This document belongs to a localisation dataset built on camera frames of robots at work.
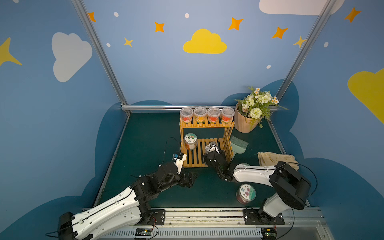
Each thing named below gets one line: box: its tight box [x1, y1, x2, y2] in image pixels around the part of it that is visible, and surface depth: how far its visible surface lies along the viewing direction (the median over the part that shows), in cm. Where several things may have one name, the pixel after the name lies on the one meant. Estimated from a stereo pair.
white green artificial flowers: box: [234, 86, 289, 129], surface depth 89 cm
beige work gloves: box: [257, 151, 300, 170], surface depth 98 cm
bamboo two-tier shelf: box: [179, 116, 235, 168], surface depth 95 cm
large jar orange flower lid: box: [184, 132, 198, 151], surface depth 97 cm
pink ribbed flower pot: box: [234, 101, 262, 133], surface depth 100 cm
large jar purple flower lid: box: [236, 183, 256, 205], surface depth 77 cm
